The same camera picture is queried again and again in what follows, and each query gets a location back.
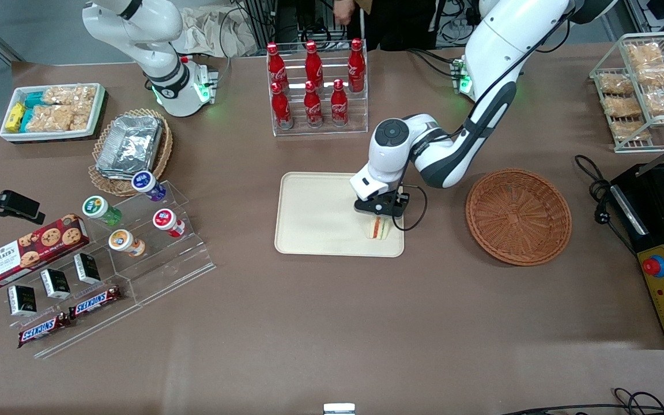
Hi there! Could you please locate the triangular sandwich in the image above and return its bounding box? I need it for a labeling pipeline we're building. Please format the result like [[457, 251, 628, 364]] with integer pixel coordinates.
[[365, 216, 392, 240]]

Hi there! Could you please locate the cream plastic tray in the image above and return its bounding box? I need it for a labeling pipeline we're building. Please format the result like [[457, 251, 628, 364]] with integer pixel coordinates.
[[274, 172, 405, 258]]

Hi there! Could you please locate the round brown wicker basket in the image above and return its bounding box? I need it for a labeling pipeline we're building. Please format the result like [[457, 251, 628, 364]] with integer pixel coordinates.
[[465, 168, 573, 267]]

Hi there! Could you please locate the oval tan wicker basket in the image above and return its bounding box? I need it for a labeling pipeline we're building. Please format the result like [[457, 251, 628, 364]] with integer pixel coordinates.
[[88, 108, 175, 197]]

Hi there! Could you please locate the person's bare hand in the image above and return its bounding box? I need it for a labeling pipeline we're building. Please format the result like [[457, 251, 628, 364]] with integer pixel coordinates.
[[333, 0, 357, 27]]

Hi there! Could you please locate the red Walkers cookie box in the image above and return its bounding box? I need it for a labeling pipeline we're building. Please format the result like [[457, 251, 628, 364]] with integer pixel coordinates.
[[0, 214, 91, 289]]

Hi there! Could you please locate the clear acrylic bottle rack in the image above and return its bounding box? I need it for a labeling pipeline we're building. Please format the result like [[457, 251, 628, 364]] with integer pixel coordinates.
[[266, 40, 369, 138]]

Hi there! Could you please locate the green yogurt drink bottle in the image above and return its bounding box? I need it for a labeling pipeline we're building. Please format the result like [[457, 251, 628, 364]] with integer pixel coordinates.
[[82, 195, 123, 227]]

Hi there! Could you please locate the small black box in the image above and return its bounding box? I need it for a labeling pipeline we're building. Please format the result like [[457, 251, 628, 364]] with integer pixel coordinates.
[[7, 285, 38, 317], [74, 252, 102, 285], [40, 268, 71, 300]]

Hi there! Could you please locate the red Coca-Cola bottle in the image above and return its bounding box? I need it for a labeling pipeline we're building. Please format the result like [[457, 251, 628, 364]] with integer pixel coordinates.
[[304, 40, 325, 86], [330, 78, 349, 128], [266, 42, 288, 88], [303, 80, 324, 128], [270, 81, 294, 130], [347, 37, 367, 93]]

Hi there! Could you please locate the yellow snack packet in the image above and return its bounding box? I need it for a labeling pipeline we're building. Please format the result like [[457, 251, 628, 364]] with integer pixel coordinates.
[[4, 103, 27, 133]]

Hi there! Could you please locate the clear acrylic stepped stand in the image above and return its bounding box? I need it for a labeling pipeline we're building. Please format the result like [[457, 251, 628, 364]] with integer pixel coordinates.
[[0, 247, 144, 360], [81, 179, 217, 307]]

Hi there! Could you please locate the orange yogurt drink bottle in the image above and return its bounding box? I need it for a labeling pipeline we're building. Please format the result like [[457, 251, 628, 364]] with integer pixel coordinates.
[[107, 228, 146, 258]]

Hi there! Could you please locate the Snickers chocolate bar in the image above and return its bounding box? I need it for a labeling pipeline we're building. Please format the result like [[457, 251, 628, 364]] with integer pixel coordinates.
[[17, 313, 72, 349], [69, 286, 123, 319]]

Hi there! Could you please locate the stack of foil trays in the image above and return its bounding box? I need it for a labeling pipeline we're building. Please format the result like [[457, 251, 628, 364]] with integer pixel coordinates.
[[95, 115, 164, 180]]

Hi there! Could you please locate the white rectangular snack bin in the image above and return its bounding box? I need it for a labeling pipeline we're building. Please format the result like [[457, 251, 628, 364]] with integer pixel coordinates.
[[0, 82, 107, 144]]

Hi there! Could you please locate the purple yogurt drink bottle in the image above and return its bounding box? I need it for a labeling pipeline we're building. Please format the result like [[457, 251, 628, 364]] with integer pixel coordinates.
[[131, 170, 167, 203]]

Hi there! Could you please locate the red yogurt drink bottle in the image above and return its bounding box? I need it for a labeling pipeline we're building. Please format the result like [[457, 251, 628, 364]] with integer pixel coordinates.
[[152, 208, 186, 239]]

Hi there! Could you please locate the person in dark clothes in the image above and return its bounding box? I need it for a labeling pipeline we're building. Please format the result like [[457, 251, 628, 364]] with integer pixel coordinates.
[[332, 0, 446, 53]]

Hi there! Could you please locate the crumpled beige bag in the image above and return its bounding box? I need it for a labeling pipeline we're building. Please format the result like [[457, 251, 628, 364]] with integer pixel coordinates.
[[173, 5, 258, 59]]

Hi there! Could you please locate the black machine with yellow panel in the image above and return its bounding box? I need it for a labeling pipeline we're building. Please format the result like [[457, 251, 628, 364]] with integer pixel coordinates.
[[609, 131, 664, 350]]

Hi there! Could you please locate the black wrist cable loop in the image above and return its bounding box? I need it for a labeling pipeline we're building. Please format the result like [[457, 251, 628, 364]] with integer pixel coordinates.
[[393, 183, 429, 232]]

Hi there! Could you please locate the black cable bundle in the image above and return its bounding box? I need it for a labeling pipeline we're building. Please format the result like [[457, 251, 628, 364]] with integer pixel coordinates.
[[438, 0, 483, 48]]

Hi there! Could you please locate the aluminium frame post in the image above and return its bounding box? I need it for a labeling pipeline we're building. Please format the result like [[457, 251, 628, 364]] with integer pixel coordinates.
[[240, 0, 278, 56]]

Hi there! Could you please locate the black power cable with plug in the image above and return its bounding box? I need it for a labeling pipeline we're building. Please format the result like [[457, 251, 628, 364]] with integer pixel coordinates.
[[574, 154, 639, 255]]

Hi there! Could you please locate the white wire rack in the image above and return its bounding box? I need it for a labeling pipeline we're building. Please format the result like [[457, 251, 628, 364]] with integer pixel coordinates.
[[589, 31, 664, 154]]

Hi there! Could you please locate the thin black cable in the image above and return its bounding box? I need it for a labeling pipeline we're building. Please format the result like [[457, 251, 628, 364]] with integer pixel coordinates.
[[498, 387, 664, 415]]

